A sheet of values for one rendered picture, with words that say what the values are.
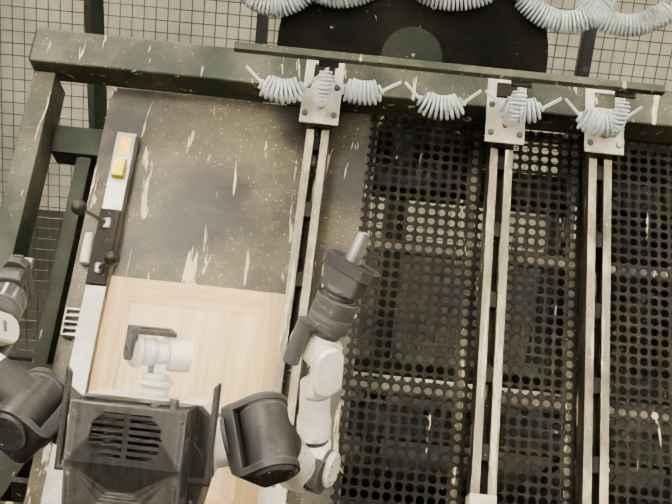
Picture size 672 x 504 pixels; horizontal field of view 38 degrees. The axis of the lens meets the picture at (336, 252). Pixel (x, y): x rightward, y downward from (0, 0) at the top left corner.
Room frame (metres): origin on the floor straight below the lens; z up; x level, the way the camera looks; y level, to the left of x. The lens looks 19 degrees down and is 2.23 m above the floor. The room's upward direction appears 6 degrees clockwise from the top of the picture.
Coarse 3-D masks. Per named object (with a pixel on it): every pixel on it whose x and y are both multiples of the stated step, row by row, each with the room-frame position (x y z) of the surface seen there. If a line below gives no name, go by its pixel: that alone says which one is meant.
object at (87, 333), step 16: (112, 160) 2.45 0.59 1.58; (128, 160) 2.46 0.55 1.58; (128, 176) 2.43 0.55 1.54; (112, 192) 2.40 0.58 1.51; (128, 192) 2.44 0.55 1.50; (112, 208) 2.37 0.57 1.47; (112, 272) 2.30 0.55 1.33; (96, 288) 2.23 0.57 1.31; (96, 304) 2.21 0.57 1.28; (80, 320) 2.18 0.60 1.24; (96, 320) 2.18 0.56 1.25; (80, 336) 2.16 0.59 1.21; (96, 336) 2.16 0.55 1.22; (80, 352) 2.13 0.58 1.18; (80, 368) 2.11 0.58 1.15; (80, 384) 2.08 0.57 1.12; (48, 480) 1.94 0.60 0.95; (48, 496) 1.92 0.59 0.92
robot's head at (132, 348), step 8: (128, 328) 1.68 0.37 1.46; (136, 328) 1.66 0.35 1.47; (144, 328) 1.69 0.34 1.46; (152, 328) 1.70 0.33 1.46; (160, 328) 1.70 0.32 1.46; (168, 328) 1.72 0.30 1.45; (128, 336) 1.67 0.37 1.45; (136, 336) 1.67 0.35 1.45; (168, 336) 1.68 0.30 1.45; (176, 336) 1.69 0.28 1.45; (128, 344) 1.66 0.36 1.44; (136, 344) 1.65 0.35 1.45; (128, 352) 1.65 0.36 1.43; (136, 352) 1.64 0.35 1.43; (128, 360) 1.66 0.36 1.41; (136, 360) 1.64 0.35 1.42
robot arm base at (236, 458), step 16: (240, 400) 1.63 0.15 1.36; (256, 400) 1.62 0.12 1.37; (272, 400) 1.62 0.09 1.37; (224, 416) 1.62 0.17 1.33; (240, 432) 1.60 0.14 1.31; (240, 448) 1.57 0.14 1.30; (240, 464) 1.54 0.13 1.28; (256, 464) 1.53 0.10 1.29; (272, 464) 1.52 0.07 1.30; (288, 464) 1.54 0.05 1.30; (256, 480) 1.54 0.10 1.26; (272, 480) 1.56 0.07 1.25
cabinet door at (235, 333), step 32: (128, 288) 2.26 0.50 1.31; (160, 288) 2.26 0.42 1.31; (192, 288) 2.27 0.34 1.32; (224, 288) 2.27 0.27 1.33; (128, 320) 2.21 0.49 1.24; (160, 320) 2.21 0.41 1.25; (192, 320) 2.22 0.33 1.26; (224, 320) 2.22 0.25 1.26; (256, 320) 2.23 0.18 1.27; (96, 352) 2.15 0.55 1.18; (224, 352) 2.17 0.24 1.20; (256, 352) 2.17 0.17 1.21; (96, 384) 2.10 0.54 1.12; (128, 384) 2.11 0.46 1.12; (192, 384) 2.12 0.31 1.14; (224, 384) 2.12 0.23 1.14; (256, 384) 2.12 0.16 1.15; (224, 480) 1.98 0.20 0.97
